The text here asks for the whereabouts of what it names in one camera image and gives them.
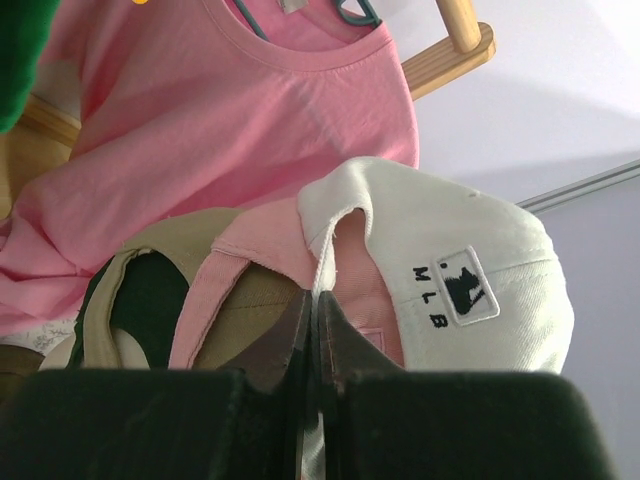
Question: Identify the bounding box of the pink t-shirt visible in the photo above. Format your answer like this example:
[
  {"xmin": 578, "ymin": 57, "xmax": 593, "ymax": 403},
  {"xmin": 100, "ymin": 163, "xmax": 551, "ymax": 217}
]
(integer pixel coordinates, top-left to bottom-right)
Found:
[{"xmin": 1, "ymin": 1, "xmax": 419, "ymax": 335}]

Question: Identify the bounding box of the pink baseball cap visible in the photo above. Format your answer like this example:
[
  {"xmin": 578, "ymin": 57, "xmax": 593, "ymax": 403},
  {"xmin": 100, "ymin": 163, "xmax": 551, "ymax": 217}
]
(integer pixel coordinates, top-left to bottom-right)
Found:
[{"xmin": 169, "ymin": 198, "xmax": 404, "ymax": 369}]

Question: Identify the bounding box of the khaki hat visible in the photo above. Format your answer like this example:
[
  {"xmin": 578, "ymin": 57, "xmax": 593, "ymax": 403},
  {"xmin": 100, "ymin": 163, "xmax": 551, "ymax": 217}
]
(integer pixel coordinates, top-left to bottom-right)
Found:
[{"xmin": 44, "ymin": 207, "xmax": 301, "ymax": 371}]

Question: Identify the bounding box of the cream foam mannequin head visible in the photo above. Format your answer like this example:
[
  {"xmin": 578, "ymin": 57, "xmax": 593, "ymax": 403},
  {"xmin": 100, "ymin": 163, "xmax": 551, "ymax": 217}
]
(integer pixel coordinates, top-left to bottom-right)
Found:
[{"xmin": 114, "ymin": 329, "xmax": 150, "ymax": 370}]

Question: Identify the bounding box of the wooden clothes rack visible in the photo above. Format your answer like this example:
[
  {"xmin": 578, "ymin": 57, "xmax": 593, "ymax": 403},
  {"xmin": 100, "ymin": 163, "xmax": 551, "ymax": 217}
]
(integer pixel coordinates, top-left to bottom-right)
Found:
[{"xmin": 1, "ymin": 1, "xmax": 496, "ymax": 218}]

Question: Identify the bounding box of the white cap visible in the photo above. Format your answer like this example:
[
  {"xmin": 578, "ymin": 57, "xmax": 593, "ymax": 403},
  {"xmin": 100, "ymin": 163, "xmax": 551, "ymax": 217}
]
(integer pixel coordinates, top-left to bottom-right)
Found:
[{"xmin": 297, "ymin": 157, "xmax": 574, "ymax": 373}]

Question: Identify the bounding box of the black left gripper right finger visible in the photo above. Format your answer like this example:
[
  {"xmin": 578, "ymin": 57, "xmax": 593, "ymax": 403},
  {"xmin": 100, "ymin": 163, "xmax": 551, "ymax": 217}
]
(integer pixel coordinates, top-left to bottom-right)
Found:
[{"xmin": 315, "ymin": 292, "xmax": 617, "ymax": 479}]

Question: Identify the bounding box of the dark green cap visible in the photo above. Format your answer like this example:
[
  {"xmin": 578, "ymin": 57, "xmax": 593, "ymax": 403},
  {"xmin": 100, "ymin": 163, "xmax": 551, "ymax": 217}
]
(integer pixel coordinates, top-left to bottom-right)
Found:
[{"xmin": 69, "ymin": 249, "xmax": 196, "ymax": 370}]

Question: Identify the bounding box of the green tank top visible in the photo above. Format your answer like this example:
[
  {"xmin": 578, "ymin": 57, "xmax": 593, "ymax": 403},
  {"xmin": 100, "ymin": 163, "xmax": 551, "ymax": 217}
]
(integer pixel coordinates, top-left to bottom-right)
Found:
[{"xmin": 0, "ymin": 0, "xmax": 60, "ymax": 133}]

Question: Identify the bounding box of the floral table mat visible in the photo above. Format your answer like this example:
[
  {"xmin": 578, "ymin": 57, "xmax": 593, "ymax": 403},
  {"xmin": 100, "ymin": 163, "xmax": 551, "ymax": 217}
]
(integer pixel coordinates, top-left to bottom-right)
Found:
[{"xmin": 1, "ymin": 319, "xmax": 75, "ymax": 356}]

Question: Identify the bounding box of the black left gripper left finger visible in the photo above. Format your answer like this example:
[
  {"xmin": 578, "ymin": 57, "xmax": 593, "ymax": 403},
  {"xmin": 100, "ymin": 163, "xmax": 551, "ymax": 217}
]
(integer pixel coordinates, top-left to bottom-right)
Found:
[{"xmin": 1, "ymin": 291, "xmax": 311, "ymax": 479}]

